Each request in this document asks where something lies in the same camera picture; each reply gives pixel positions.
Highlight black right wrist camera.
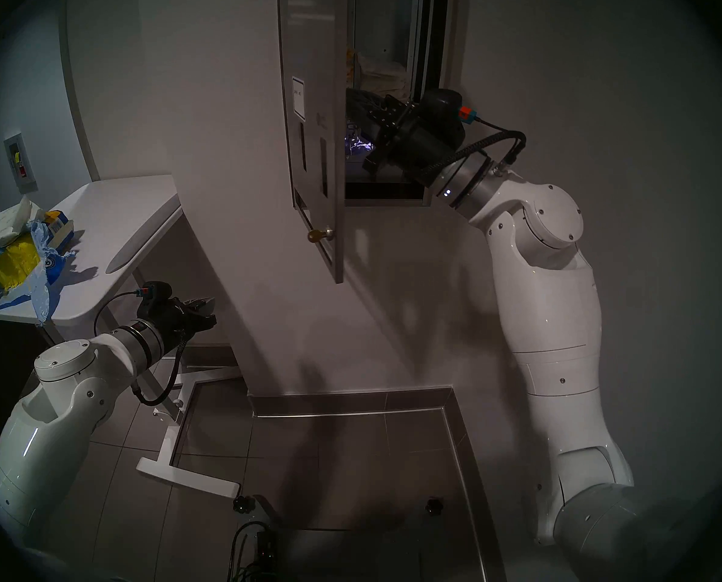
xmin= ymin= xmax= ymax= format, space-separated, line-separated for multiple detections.
xmin=418 ymin=89 xmax=478 ymax=130

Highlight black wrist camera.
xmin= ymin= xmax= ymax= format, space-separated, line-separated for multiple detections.
xmin=138 ymin=282 xmax=173 ymax=321
xmin=418 ymin=89 xmax=478 ymax=130

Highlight white pads inside dispenser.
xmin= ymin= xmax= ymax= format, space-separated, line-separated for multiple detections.
xmin=354 ymin=50 xmax=411 ymax=99

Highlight stainless steel dispenser cabinet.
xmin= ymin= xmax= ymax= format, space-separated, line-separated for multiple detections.
xmin=337 ymin=0 xmax=458 ymax=207

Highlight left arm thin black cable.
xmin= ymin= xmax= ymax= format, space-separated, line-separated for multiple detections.
xmin=94 ymin=291 xmax=146 ymax=336

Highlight white overbed table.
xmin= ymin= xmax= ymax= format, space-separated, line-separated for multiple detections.
xmin=0 ymin=175 xmax=241 ymax=498

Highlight white sanitary pad stack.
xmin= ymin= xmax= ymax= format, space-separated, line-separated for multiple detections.
xmin=0 ymin=198 xmax=41 ymax=254

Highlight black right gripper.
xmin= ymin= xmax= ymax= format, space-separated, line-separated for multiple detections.
xmin=346 ymin=93 xmax=468 ymax=184

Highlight torn blue plastic pad package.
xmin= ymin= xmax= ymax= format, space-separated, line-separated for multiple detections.
xmin=0 ymin=220 xmax=76 ymax=327

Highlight arm thick braided cable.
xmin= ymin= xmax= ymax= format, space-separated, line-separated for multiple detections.
xmin=132 ymin=332 xmax=186 ymax=406
xmin=418 ymin=131 xmax=526 ymax=181

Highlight yellow wrapped pad pack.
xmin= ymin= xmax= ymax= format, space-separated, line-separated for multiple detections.
xmin=0 ymin=234 xmax=41 ymax=290

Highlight left arm thick braided cable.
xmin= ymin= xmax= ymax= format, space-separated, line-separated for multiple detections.
xmin=132 ymin=332 xmax=186 ymax=406

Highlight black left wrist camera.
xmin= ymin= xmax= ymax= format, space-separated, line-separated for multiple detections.
xmin=138 ymin=282 xmax=173 ymax=321

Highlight grey robot base platform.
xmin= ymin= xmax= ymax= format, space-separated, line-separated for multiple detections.
xmin=240 ymin=496 xmax=477 ymax=582

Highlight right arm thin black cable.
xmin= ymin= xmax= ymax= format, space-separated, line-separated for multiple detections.
xmin=475 ymin=117 xmax=526 ymax=163

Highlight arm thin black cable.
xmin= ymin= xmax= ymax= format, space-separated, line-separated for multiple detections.
xmin=475 ymin=117 xmax=526 ymax=163
xmin=94 ymin=291 xmax=146 ymax=336

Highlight right arm thick braided cable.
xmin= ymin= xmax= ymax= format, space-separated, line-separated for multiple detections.
xmin=418 ymin=131 xmax=526 ymax=181

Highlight small yellow blue carton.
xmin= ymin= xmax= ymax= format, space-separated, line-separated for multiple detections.
xmin=41 ymin=211 xmax=75 ymax=254

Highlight black electronics box red light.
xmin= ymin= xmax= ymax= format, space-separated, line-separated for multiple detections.
xmin=255 ymin=529 xmax=280 ymax=572

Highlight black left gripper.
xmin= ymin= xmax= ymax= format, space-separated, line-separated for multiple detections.
xmin=155 ymin=297 xmax=218 ymax=351

